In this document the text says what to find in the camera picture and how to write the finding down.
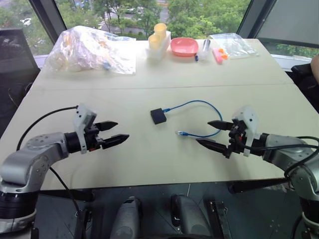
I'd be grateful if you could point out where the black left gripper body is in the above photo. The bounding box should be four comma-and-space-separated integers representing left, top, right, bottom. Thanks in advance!
84, 123, 106, 152

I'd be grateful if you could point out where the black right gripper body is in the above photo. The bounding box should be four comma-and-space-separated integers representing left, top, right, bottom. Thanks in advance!
223, 119, 248, 159

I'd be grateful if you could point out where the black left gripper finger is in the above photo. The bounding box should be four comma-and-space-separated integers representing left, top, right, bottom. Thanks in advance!
96, 120, 119, 132
102, 134, 130, 150

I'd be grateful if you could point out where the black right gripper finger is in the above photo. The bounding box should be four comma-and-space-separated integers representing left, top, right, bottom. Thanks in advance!
207, 120, 234, 131
196, 139, 230, 158

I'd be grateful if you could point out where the small black box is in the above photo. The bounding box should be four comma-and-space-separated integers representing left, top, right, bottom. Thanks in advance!
150, 108, 167, 125

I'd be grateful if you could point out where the dark rounded robot leg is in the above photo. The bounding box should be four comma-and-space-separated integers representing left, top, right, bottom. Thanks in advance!
170, 194, 212, 239

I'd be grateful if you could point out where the clear plastic cup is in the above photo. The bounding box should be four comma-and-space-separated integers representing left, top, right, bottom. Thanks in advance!
200, 39, 211, 61

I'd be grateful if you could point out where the large clear plastic bag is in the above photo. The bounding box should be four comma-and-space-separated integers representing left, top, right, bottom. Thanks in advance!
44, 25, 137, 75

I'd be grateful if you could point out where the grey rounded robot leg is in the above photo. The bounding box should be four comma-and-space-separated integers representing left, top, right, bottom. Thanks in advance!
109, 196, 142, 239

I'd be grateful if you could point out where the small clear plastic bag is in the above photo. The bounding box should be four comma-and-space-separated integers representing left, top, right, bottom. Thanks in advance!
208, 33, 257, 60

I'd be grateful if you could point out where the pink plastic bowl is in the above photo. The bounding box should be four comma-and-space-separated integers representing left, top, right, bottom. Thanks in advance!
170, 37, 199, 57

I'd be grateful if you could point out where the black office chair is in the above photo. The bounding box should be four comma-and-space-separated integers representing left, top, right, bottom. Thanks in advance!
290, 62, 319, 113

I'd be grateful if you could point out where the white rectangular holder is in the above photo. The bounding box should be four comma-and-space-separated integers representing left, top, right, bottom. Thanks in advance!
145, 30, 172, 60

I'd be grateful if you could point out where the short yellow cup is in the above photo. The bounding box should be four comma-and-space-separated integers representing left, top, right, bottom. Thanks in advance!
148, 34, 161, 50

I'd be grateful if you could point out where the tall yellow cup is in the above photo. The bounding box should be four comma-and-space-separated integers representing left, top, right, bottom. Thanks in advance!
154, 22, 167, 40

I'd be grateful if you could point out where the black monitor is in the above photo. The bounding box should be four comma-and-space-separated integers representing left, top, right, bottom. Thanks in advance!
0, 27, 41, 75

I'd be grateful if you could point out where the blue cable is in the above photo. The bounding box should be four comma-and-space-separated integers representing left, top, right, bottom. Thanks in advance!
163, 100, 223, 139

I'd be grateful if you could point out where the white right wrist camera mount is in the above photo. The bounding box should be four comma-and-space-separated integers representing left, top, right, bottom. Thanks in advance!
231, 106, 260, 157

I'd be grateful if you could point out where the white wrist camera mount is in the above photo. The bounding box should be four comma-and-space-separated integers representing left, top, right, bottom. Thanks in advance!
231, 106, 260, 157
72, 103, 97, 155

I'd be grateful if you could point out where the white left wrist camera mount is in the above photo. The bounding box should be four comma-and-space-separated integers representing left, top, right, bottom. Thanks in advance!
72, 103, 97, 155

